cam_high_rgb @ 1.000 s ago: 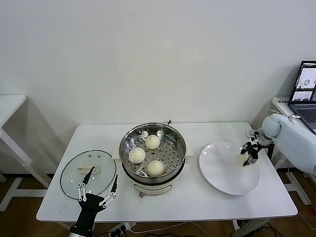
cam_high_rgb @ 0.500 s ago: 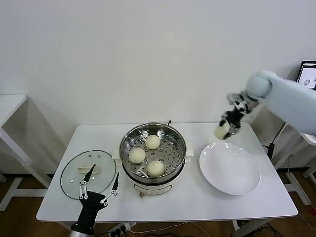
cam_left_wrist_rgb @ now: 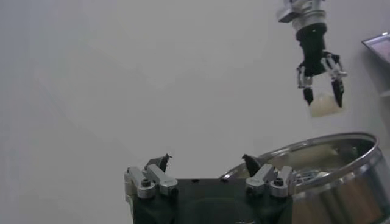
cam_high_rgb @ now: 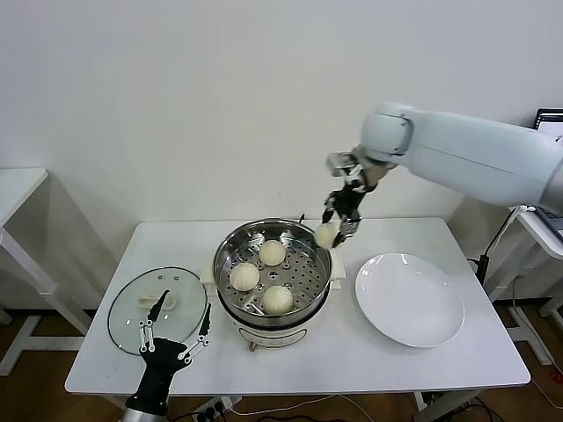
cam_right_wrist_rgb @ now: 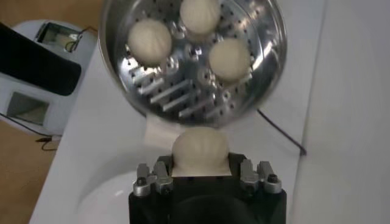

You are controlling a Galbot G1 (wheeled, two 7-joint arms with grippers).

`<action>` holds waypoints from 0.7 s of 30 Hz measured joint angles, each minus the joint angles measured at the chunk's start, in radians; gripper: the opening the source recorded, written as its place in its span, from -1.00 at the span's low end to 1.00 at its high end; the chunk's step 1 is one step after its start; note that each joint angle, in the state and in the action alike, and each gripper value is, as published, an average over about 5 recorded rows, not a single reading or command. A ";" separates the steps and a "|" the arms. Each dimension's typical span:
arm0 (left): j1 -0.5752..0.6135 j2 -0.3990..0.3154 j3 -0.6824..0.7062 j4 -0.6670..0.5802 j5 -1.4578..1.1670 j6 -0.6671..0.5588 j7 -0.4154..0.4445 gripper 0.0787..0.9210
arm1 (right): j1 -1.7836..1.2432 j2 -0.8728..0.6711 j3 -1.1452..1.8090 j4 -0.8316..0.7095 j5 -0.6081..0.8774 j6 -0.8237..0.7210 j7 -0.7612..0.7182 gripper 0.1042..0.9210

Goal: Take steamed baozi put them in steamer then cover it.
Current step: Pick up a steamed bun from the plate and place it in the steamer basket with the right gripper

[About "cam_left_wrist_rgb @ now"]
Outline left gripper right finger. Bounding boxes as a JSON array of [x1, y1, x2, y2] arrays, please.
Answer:
[[242, 154, 298, 198]]

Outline perforated steel steamer basket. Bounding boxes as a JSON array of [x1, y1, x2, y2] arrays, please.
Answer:
[[219, 132, 390, 224]]

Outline grey open laptop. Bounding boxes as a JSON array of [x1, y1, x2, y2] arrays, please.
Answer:
[[361, 32, 390, 65]]

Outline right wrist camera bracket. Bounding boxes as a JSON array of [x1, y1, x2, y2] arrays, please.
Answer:
[[276, 0, 301, 24]]

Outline white steamed baozi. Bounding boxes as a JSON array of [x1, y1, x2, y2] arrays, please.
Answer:
[[308, 91, 344, 119]]

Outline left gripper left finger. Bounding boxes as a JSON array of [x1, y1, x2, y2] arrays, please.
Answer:
[[124, 153, 179, 200]]

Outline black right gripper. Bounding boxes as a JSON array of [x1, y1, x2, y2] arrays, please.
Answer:
[[295, 23, 349, 109]]

